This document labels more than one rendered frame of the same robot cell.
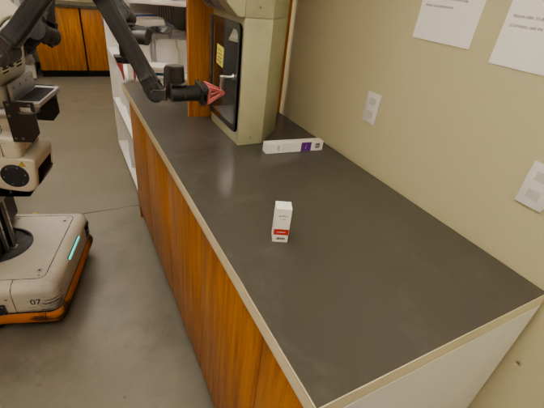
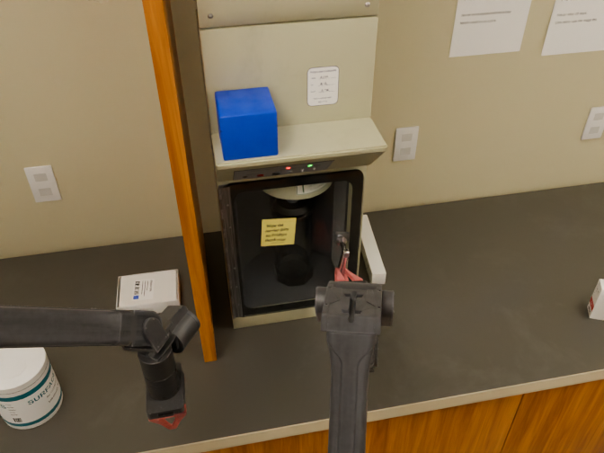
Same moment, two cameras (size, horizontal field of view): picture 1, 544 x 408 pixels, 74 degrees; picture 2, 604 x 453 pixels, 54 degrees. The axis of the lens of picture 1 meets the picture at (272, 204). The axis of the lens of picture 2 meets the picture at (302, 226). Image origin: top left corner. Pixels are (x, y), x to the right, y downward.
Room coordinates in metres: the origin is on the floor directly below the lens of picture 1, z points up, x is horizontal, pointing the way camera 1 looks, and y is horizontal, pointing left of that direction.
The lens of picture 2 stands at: (1.13, 1.21, 2.09)
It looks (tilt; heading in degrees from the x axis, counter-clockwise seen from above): 39 degrees down; 290
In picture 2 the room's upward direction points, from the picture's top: straight up
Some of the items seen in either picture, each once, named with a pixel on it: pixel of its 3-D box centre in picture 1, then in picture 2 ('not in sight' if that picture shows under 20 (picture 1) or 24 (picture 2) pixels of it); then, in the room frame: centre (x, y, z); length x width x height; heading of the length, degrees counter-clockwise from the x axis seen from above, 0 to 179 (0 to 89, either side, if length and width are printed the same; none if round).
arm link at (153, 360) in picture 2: not in sight; (158, 356); (1.59, 0.69, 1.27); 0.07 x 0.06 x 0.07; 87
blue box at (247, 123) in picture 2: not in sight; (246, 123); (1.56, 0.35, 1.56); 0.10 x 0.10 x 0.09; 31
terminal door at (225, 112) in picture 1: (223, 73); (295, 249); (1.50, 0.26, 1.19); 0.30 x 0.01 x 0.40; 31
